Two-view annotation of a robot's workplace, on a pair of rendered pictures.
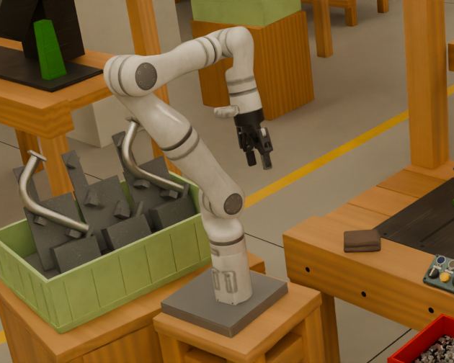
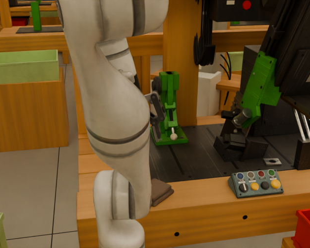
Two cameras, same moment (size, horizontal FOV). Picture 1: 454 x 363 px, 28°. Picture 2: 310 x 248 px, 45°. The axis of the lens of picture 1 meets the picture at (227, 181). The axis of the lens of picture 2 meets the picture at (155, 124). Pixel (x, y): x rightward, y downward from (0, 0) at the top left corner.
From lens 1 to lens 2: 1.84 m
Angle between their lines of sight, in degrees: 55
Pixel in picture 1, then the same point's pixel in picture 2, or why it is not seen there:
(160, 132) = (131, 109)
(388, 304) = (202, 231)
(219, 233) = (132, 240)
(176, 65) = not seen: outside the picture
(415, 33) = not seen: hidden behind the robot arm
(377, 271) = (195, 207)
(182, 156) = (144, 144)
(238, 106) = (123, 70)
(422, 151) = not seen: hidden behind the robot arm
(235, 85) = (116, 42)
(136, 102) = (99, 58)
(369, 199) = (92, 165)
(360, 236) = (155, 188)
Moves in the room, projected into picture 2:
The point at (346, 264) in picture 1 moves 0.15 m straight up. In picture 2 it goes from (160, 216) to (160, 172)
